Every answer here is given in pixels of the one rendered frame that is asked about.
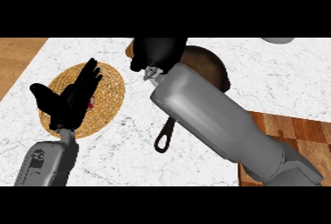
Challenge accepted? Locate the wooden cutting board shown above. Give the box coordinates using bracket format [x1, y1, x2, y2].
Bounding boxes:
[238, 110, 331, 187]

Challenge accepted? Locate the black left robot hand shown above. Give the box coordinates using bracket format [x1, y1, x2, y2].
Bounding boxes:
[28, 58, 105, 131]

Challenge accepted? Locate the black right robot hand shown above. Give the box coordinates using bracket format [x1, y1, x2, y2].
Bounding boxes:
[129, 37, 191, 74]

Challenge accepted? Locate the dark brown frying pan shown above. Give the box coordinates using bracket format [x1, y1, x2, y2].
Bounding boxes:
[154, 44, 232, 154]

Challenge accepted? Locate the round woven straw placemat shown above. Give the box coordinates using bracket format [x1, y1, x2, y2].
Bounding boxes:
[37, 61, 127, 140]

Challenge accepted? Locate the grey round object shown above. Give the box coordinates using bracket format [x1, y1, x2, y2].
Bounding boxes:
[260, 37, 296, 45]

